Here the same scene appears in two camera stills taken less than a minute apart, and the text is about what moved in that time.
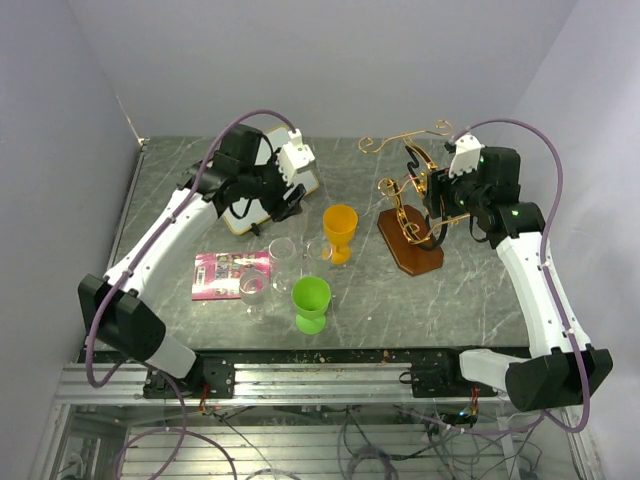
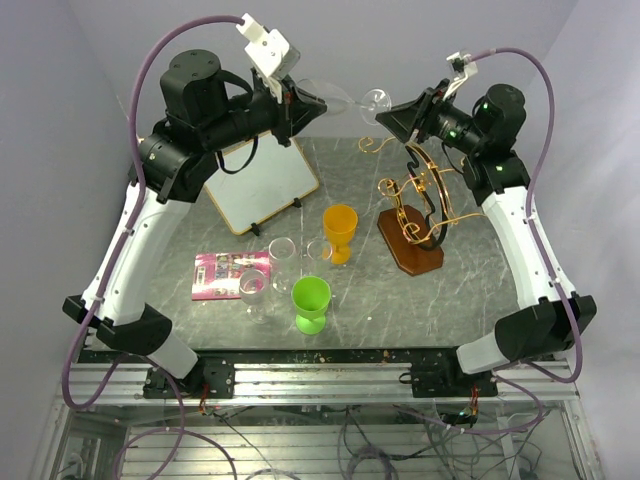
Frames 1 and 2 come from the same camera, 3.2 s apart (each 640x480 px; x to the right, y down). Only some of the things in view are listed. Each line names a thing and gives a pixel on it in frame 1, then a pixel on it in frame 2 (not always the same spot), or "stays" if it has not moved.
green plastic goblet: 311,296 stays
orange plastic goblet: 340,221 stays
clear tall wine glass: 298,222 -> 374,109
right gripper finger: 419,169 -> 400,124
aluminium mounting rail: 94,384 stays
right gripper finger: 435,243 -> 403,119
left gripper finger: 293,199 -> 306,107
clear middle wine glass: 282,254 stays
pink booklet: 216,276 stays
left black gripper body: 268,185 -> 268,113
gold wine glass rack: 408,227 stays
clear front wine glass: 253,287 stays
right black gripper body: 456,192 -> 437,117
